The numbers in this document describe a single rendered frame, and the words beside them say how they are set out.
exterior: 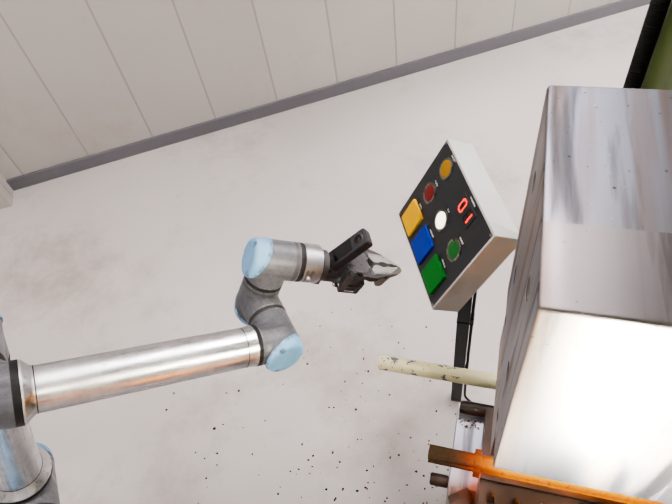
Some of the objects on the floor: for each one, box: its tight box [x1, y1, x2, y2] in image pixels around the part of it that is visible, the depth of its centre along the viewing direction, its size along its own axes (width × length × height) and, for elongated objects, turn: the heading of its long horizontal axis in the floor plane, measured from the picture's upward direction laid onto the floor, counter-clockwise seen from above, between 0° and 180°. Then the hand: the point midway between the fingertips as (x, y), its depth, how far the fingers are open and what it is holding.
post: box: [451, 296, 473, 402], centre depth 182 cm, size 4×4×108 cm
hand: (397, 267), depth 135 cm, fingers closed
